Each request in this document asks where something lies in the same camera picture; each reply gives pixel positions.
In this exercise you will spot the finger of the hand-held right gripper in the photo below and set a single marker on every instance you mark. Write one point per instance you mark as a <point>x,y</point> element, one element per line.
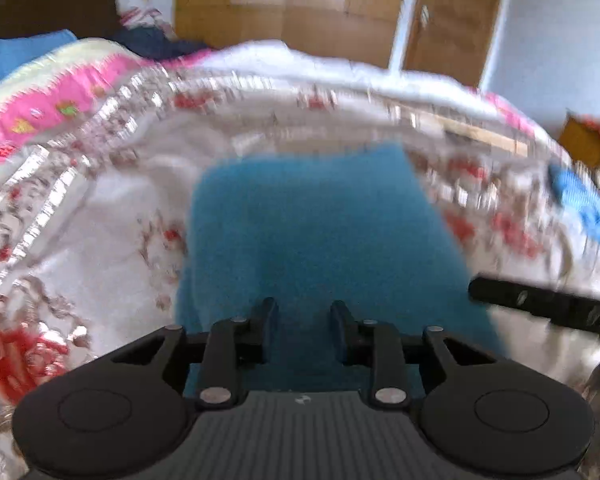
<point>530,302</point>

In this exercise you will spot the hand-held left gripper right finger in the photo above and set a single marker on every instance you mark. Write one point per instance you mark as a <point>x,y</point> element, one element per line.
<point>341,335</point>

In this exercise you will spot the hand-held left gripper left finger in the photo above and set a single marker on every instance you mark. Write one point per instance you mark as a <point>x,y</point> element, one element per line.
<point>267,332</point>

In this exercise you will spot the blue towel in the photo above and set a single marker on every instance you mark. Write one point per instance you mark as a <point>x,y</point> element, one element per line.
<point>320,230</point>

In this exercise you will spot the dark navy clothes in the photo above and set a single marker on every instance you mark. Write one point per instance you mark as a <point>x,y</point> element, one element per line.
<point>155,44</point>

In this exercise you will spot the blue patterned cloth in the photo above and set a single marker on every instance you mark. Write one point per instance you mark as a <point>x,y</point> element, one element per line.
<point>580,200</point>

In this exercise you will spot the floral beige quilt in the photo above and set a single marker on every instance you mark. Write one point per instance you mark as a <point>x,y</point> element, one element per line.
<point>105,220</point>

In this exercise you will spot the white dotted bed sheet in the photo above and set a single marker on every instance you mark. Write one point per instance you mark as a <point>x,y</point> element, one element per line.
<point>320,67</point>

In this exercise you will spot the wooden door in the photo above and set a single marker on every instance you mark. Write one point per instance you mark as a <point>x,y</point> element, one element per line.
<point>455,20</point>

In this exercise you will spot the pink patterned quilt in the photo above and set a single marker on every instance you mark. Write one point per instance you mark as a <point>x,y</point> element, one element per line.
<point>70,95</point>

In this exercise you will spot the wooden wardrobe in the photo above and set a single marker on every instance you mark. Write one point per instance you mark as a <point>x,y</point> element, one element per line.
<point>290,5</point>

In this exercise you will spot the red white striped cloth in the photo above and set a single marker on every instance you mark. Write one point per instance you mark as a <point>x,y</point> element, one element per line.
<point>140,16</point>

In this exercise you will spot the blue pillow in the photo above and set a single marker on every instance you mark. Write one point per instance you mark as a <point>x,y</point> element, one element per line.
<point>20,57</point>

